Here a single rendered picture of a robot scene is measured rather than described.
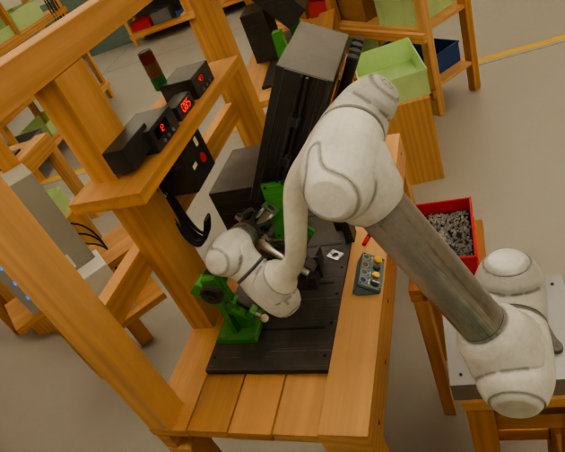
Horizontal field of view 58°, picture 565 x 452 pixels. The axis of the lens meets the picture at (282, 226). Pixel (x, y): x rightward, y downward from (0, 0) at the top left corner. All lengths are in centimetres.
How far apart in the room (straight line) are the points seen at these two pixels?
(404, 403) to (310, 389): 101
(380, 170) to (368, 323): 83
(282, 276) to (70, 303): 52
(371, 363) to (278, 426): 32
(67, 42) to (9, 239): 55
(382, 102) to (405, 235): 25
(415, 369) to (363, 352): 106
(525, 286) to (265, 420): 79
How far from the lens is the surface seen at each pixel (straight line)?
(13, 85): 133
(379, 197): 87
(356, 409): 145
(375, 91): 97
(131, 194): 139
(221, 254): 131
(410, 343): 269
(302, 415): 151
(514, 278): 127
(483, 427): 158
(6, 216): 124
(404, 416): 247
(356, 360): 154
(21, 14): 764
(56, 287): 131
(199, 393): 171
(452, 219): 192
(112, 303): 158
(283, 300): 136
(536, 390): 117
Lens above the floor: 210
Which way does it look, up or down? 35 degrees down
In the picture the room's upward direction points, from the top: 24 degrees counter-clockwise
